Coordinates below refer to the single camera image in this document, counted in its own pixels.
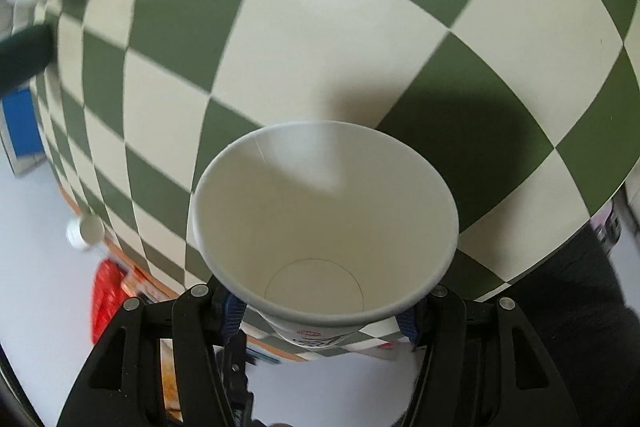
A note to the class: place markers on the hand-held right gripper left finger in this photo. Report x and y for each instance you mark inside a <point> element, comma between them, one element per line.
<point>233,320</point>

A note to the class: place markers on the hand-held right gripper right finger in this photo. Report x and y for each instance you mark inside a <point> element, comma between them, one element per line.
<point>409,327</point>

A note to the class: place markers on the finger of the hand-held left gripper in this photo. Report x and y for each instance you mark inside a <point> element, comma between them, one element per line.
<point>25,57</point>

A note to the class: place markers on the small white cup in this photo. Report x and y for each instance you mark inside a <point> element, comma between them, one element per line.
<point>87,229</point>

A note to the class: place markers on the blue box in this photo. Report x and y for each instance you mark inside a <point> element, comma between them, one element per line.
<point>20,127</point>

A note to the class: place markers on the red plastic bag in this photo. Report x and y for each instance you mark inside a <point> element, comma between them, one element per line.
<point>107,302</point>

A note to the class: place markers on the person's dark clothing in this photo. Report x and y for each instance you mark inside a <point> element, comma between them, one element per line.
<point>590,337</point>

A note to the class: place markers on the pink and white container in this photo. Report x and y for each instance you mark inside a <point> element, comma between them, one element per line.
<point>607,227</point>

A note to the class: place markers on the green checkered table cover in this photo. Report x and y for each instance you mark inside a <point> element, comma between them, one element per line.
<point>320,37</point>

